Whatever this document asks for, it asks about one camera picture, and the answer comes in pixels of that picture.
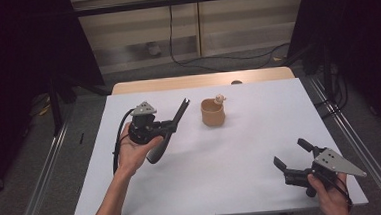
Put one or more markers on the tan cup with figurine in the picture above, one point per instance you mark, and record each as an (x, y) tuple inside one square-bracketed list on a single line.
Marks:
[(213, 116)]

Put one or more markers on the small dark round object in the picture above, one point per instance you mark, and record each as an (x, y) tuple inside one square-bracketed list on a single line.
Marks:
[(236, 82)]

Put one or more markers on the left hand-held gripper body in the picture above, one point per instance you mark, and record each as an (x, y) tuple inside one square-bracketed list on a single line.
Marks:
[(143, 127)]

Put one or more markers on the black kitchen knife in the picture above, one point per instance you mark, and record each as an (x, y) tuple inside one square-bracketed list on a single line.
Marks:
[(157, 151)]

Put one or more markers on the grey round wall object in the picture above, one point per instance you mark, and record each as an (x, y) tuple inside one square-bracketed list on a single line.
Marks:
[(153, 49)]

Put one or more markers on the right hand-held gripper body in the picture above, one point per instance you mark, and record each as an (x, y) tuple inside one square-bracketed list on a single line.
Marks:
[(329, 165)]

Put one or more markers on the person's right hand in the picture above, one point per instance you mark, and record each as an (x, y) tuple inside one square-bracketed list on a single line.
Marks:
[(331, 199)]

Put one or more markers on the aluminium floor rail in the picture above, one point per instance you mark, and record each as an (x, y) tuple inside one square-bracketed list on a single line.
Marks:
[(364, 143), (43, 183)]

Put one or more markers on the wooden table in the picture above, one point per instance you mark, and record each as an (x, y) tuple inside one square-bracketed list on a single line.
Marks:
[(177, 82)]

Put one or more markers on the small black floor item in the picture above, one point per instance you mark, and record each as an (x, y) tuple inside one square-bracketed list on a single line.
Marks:
[(81, 138)]

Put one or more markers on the white table board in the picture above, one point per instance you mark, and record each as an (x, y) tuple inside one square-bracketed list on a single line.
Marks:
[(235, 158)]

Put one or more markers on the black metal stand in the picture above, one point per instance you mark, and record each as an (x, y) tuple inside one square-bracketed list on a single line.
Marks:
[(55, 105)]

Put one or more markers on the black curtain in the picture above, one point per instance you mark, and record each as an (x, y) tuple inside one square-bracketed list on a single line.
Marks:
[(364, 36), (19, 64)]

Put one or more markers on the person's left hand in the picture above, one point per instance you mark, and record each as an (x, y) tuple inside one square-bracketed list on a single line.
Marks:
[(133, 156)]

